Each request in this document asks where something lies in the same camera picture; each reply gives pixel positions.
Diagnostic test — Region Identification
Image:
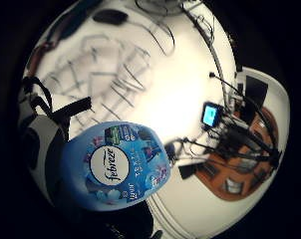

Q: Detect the blue air freshener bottle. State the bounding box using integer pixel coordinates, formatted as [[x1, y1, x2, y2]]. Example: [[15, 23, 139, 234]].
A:
[[59, 120, 173, 212]]

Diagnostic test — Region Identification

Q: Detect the black oval device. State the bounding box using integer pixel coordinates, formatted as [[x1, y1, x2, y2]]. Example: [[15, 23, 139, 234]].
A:
[[92, 9, 130, 26]]

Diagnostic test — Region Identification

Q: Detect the small black box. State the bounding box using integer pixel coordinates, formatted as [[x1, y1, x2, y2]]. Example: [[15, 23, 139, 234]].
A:
[[178, 163, 198, 180]]

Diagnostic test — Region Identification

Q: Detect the small device with cyan screen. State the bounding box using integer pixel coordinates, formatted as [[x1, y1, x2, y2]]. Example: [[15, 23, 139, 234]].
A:
[[200, 102, 223, 129]]

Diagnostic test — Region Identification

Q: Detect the black tripod stand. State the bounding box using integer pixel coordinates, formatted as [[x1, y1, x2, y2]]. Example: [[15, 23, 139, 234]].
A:
[[169, 109, 284, 170]]

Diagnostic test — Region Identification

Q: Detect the black monitor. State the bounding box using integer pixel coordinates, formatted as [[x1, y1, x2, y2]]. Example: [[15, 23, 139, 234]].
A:
[[244, 75, 269, 108]]

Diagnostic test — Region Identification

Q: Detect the brown wooden table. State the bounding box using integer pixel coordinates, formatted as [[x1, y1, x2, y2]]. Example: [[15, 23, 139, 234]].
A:
[[194, 106, 280, 202]]

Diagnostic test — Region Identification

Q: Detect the thin black cable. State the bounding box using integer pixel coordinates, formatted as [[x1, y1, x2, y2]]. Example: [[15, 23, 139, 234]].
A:
[[125, 19, 176, 58]]

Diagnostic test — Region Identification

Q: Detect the long grey cable bundle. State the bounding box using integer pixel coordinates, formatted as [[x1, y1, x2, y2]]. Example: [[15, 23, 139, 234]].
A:
[[181, 3, 232, 108]]

